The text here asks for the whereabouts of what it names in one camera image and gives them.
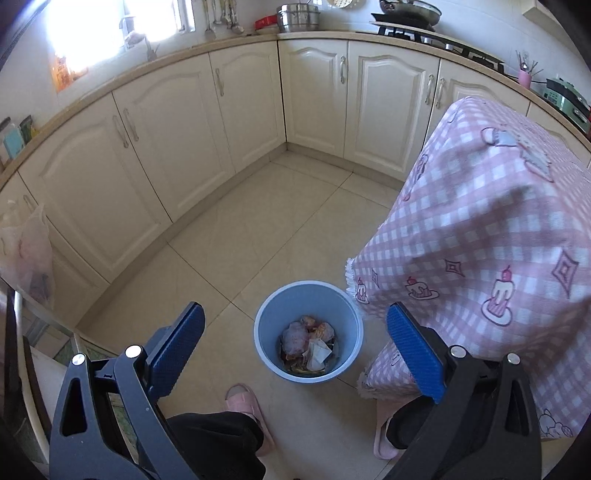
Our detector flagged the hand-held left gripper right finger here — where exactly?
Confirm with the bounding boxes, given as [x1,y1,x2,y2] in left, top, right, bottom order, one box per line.
[385,302,542,480]

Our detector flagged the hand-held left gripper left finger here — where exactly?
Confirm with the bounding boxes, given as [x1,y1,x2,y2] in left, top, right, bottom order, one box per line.
[48,301,206,480]

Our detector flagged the white tissue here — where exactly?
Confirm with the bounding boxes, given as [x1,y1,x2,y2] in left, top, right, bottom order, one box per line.
[305,340,332,371]

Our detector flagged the blue trash bin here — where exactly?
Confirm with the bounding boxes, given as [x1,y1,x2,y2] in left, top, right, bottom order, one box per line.
[254,281,364,384]

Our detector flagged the pink white plastic wrapper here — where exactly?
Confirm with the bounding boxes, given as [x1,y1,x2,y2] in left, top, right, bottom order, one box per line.
[279,322,310,358]

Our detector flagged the gold snack bag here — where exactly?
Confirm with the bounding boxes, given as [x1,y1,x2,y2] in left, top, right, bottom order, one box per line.
[281,357,324,376]

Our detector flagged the pink slipper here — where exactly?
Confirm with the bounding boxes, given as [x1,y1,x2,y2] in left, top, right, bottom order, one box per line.
[225,383,275,457]
[373,406,407,460]

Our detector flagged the person's left leg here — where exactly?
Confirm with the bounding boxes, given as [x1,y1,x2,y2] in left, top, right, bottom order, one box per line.
[166,412,266,480]

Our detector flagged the pink checkered tablecloth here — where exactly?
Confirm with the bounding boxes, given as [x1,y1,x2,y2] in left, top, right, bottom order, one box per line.
[344,96,591,439]

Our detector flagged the translucent plastic bag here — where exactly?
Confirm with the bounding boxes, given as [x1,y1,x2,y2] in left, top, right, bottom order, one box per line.
[0,203,55,308]

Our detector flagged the cream base cabinets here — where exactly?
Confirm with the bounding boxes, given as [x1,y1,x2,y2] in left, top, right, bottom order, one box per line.
[0,32,591,289]

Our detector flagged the orange bottle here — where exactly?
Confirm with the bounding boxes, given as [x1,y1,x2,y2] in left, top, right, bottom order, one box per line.
[50,53,75,93]

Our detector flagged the black gas hob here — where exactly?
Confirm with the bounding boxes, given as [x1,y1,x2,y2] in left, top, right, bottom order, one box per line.
[378,25,506,75]

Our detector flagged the steel faucet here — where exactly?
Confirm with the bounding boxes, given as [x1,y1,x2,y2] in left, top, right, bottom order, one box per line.
[119,16,160,61]

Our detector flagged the bundle of chopsticks and cutlery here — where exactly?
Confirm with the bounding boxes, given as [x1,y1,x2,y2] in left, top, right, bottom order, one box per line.
[515,50,544,73]

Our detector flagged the black burner stand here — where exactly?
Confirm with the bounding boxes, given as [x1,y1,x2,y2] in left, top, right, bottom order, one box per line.
[370,13,439,31]

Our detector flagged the kitchen window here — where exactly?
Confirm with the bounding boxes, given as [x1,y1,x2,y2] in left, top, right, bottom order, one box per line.
[44,0,195,61]

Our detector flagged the wok with lid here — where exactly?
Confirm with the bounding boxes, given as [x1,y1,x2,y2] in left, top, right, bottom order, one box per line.
[379,0,443,26]

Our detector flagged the steel steamer pot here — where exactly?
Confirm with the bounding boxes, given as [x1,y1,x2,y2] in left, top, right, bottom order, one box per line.
[276,4,321,33]

